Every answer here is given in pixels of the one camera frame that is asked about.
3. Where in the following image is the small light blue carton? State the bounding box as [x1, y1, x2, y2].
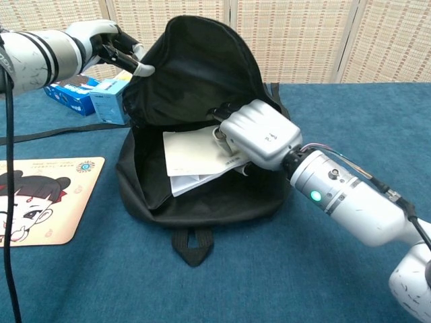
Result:
[89, 75, 133, 126]

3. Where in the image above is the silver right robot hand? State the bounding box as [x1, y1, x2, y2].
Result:
[208, 99, 303, 176]

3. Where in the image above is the blue table cloth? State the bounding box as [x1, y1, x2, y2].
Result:
[0, 82, 431, 323]

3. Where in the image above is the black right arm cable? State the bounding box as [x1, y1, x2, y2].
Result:
[331, 147, 431, 253]

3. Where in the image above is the cartoon girl mouse pad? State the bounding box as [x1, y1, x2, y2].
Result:
[0, 156, 106, 248]

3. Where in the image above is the woven folding screen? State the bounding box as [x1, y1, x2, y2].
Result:
[0, 0, 431, 85]

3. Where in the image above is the black fabric backpack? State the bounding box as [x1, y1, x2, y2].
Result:
[0, 15, 292, 268]

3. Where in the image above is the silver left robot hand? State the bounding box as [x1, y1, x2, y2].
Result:
[65, 19, 156, 78]

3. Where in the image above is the blue pink cookie box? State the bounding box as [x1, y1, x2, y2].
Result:
[43, 74, 102, 117]

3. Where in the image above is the white notebook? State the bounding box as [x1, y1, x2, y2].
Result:
[162, 126, 248, 198]

